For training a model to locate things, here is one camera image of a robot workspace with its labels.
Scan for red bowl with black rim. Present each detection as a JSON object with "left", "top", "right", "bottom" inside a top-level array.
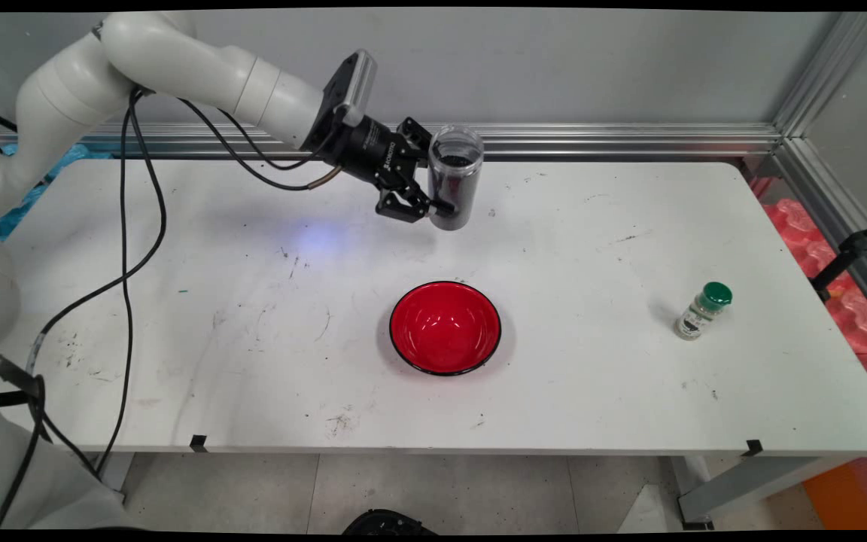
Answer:
[{"left": 389, "top": 281, "right": 503, "bottom": 376}]

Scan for blue plastic bag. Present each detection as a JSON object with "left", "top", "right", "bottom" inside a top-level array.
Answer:
[{"left": 0, "top": 143, "right": 114, "bottom": 242}]

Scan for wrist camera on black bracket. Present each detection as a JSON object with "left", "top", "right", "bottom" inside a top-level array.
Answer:
[{"left": 306, "top": 49, "right": 379, "bottom": 155}]

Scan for orange box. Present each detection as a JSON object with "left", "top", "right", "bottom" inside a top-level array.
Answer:
[{"left": 802, "top": 452, "right": 867, "bottom": 529}]

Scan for green-capped spice bottle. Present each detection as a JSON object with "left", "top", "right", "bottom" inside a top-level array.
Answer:
[{"left": 674, "top": 282, "right": 733, "bottom": 341}]

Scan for grey printed velcro strap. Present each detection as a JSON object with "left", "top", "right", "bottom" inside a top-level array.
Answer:
[{"left": 0, "top": 348, "right": 47, "bottom": 411}]

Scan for grey table leg with foot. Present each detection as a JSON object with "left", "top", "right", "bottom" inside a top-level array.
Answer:
[{"left": 671, "top": 454, "right": 856, "bottom": 530}]

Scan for black cable with metal plug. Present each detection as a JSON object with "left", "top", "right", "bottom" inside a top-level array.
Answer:
[{"left": 0, "top": 90, "right": 344, "bottom": 528}]

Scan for clear jar with black seeds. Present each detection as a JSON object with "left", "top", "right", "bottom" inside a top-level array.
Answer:
[{"left": 427, "top": 124, "right": 485, "bottom": 231}]

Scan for black tripod stand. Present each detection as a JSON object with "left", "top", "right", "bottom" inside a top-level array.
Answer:
[{"left": 810, "top": 205, "right": 867, "bottom": 302}]

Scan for short aluminium frame rail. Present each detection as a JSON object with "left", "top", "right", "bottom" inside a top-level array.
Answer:
[{"left": 774, "top": 137, "right": 867, "bottom": 332}]

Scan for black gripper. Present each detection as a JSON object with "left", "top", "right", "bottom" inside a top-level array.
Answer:
[{"left": 324, "top": 111, "right": 455, "bottom": 224}]

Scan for aluminium frame post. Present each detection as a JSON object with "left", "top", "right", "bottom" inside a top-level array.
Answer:
[{"left": 771, "top": 11, "right": 867, "bottom": 140}]

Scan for red plastic bags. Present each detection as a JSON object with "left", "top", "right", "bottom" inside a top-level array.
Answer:
[{"left": 748, "top": 177, "right": 867, "bottom": 413}]

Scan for long aluminium frame rail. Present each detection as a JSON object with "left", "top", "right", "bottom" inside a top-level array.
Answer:
[{"left": 0, "top": 123, "right": 782, "bottom": 160}]

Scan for black round floor object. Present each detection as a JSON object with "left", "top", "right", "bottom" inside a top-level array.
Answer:
[{"left": 342, "top": 509, "right": 438, "bottom": 537}]

